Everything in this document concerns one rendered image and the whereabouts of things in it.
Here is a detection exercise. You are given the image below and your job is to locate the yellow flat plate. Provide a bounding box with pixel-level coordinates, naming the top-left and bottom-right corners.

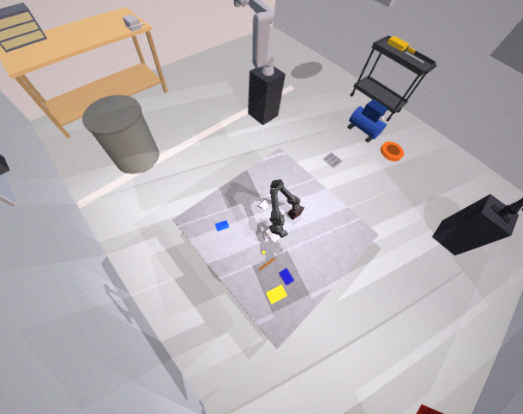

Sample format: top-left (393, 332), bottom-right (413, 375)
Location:
top-left (266, 285), bottom-right (287, 304)

